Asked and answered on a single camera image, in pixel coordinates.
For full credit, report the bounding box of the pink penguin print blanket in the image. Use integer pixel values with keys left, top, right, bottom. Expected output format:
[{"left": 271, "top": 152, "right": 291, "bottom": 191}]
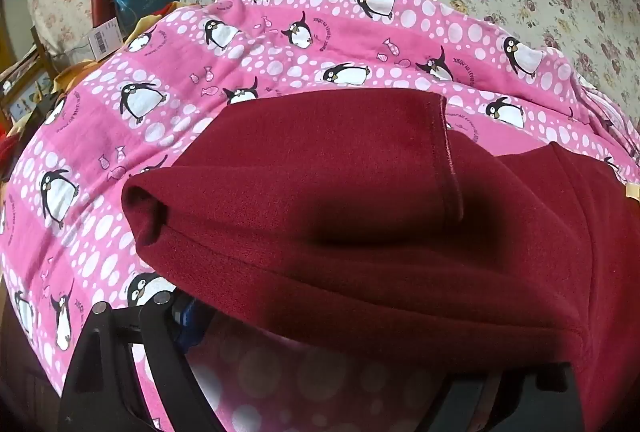
[{"left": 0, "top": 0, "right": 640, "bottom": 432}]

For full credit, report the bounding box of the dark red garment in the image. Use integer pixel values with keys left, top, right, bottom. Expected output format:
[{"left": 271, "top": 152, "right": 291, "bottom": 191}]
[{"left": 122, "top": 89, "right": 640, "bottom": 393}]

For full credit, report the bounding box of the white paper label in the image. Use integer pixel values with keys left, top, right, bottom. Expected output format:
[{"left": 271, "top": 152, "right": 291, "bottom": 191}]
[{"left": 87, "top": 23, "right": 123, "bottom": 58}]

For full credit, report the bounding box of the wooden frame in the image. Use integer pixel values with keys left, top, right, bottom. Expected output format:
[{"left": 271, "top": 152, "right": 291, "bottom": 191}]
[{"left": 0, "top": 26, "right": 58, "bottom": 125}]

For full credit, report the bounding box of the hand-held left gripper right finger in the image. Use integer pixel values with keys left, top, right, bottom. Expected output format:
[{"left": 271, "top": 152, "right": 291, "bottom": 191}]
[{"left": 435, "top": 361, "right": 586, "bottom": 432}]

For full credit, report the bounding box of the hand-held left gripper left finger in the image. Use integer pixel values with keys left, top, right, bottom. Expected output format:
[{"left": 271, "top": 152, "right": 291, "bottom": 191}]
[{"left": 57, "top": 291, "right": 221, "bottom": 432}]

